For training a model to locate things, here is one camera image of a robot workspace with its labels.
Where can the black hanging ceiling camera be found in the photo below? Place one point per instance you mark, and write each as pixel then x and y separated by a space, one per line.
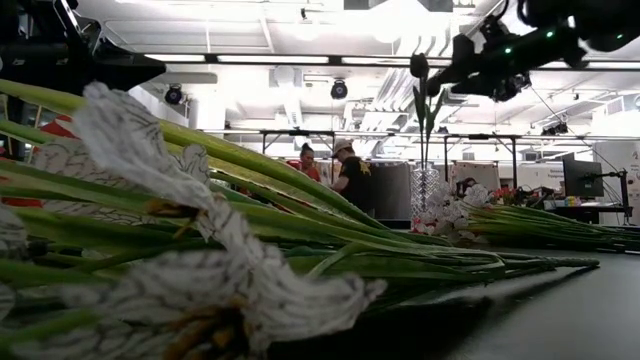
pixel 173 95
pixel 512 90
pixel 339 90
pixel 555 129

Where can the small white blossom bunch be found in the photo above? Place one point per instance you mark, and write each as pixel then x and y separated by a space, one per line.
pixel 450 210

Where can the dark grey partition panel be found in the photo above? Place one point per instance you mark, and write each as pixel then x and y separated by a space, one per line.
pixel 392 190

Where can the clear cut-glass vase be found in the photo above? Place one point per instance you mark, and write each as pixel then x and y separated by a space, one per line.
pixel 425 195

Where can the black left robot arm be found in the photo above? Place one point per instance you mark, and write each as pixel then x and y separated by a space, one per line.
pixel 30 55

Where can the small yellow toy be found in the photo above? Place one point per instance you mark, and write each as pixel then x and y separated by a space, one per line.
pixel 571 201

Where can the person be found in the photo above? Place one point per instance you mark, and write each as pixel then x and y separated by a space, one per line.
pixel 308 160
pixel 357 182
pixel 465 186

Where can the white fabric board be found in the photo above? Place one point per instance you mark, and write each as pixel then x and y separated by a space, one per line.
pixel 477 172

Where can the dark office desk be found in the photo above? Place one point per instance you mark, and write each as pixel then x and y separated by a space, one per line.
pixel 590 209

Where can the orange red background flowers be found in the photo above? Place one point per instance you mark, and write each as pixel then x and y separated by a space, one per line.
pixel 505 194

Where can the black metal table frame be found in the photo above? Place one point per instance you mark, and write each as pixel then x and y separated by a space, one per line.
pixel 263 150
pixel 514 160

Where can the overhead light bar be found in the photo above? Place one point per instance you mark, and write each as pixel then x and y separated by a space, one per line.
pixel 275 59

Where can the black artificial tulip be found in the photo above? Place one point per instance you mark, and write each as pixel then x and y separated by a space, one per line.
pixel 419 65

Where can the black computer monitor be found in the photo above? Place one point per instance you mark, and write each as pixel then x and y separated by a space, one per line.
pixel 582 177

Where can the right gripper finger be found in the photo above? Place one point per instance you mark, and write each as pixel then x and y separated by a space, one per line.
pixel 447 80

